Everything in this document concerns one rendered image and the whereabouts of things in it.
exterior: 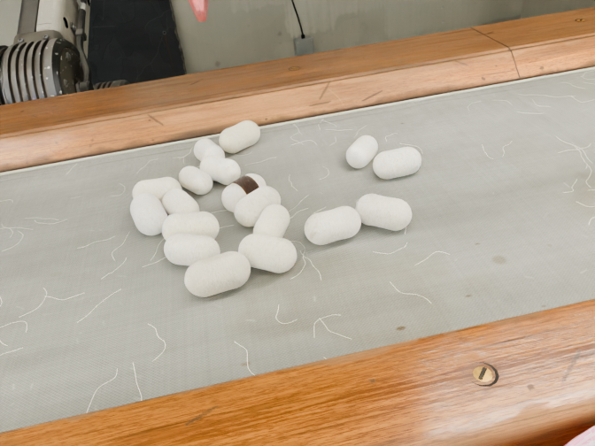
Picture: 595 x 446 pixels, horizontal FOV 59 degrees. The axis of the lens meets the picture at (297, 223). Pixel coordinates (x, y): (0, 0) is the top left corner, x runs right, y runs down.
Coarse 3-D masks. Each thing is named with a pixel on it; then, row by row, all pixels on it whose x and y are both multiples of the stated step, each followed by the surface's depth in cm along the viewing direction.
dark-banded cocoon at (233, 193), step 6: (246, 174) 37; (252, 174) 37; (258, 180) 37; (228, 186) 36; (234, 186) 36; (222, 192) 37; (228, 192) 36; (234, 192) 36; (240, 192) 36; (222, 198) 36; (228, 198) 36; (234, 198) 36; (240, 198) 36; (228, 204) 36; (234, 204) 36; (228, 210) 37
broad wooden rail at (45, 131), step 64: (256, 64) 56; (320, 64) 54; (384, 64) 52; (448, 64) 51; (512, 64) 52; (576, 64) 52; (0, 128) 49; (64, 128) 48; (128, 128) 48; (192, 128) 48
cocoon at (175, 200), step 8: (168, 192) 37; (176, 192) 36; (184, 192) 37; (168, 200) 36; (176, 200) 36; (184, 200) 36; (192, 200) 36; (168, 208) 36; (176, 208) 35; (184, 208) 35; (192, 208) 36
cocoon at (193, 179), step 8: (184, 168) 40; (192, 168) 40; (184, 176) 39; (192, 176) 39; (200, 176) 39; (208, 176) 39; (184, 184) 39; (192, 184) 39; (200, 184) 39; (208, 184) 39; (200, 192) 39
